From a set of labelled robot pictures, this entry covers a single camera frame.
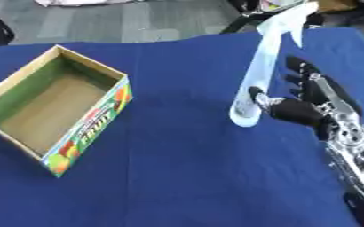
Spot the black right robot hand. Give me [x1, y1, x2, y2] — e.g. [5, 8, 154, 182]
[247, 55, 364, 141]

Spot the tall white spray bottle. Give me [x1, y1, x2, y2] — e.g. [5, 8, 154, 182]
[228, 1, 320, 129]

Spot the open cardboard box green inside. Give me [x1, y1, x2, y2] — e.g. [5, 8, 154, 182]
[0, 43, 136, 178]

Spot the black chair base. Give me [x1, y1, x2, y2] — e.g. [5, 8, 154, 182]
[219, 0, 327, 35]

